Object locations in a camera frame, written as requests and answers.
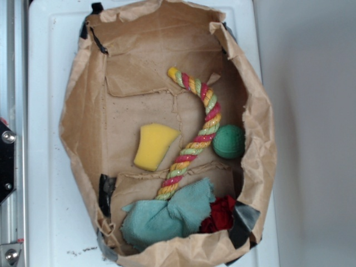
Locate multicolour twisted rope toy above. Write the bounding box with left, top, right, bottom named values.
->
left=155, top=67, right=221, bottom=200

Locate brown paper bag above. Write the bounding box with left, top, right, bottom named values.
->
left=60, top=1, right=276, bottom=266

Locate crumpled red cloth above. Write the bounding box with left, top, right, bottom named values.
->
left=200, top=195, right=236, bottom=234

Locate yellow sponge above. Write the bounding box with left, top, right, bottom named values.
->
left=133, top=123, right=180, bottom=171

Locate green rubber ball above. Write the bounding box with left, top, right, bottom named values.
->
left=212, top=125, right=245, bottom=160

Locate light blue terry cloth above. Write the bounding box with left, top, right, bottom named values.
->
left=121, top=177, right=215, bottom=251

